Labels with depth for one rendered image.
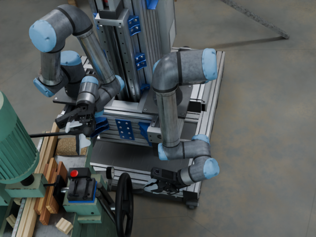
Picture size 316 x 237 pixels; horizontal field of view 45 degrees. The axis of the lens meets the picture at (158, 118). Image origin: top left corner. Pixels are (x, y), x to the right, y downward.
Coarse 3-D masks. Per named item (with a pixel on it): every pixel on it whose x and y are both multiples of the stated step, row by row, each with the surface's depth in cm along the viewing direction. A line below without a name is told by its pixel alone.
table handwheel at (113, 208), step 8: (120, 176) 157; (128, 176) 165; (120, 184) 153; (128, 184) 170; (120, 192) 150; (128, 192) 173; (120, 200) 149; (128, 200) 161; (112, 208) 161; (120, 208) 148; (128, 208) 159; (120, 216) 148; (128, 216) 168; (120, 224) 148; (128, 224) 169; (120, 232) 149; (128, 232) 165
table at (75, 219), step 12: (60, 156) 171; (72, 156) 170; (84, 156) 169; (60, 216) 152; (72, 216) 152; (84, 216) 154; (96, 216) 154; (36, 228) 150; (48, 228) 149; (72, 228) 148
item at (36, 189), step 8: (40, 176) 149; (8, 184) 148; (16, 184) 148; (32, 184) 147; (40, 184) 147; (8, 192) 149; (16, 192) 148; (24, 192) 148; (32, 192) 148; (40, 192) 148
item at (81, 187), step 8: (72, 168) 153; (80, 168) 152; (88, 168) 152; (80, 176) 151; (72, 184) 149; (80, 184) 149; (88, 184) 148; (72, 192) 147; (80, 192) 147; (88, 192) 146; (72, 200) 148; (80, 200) 147; (88, 200) 147
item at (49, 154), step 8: (56, 128) 177; (56, 136) 176; (48, 144) 170; (48, 152) 168; (48, 160) 166; (32, 200) 153; (32, 208) 151; (32, 216) 149; (32, 224) 149; (24, 232) 145; (32, 232) 148
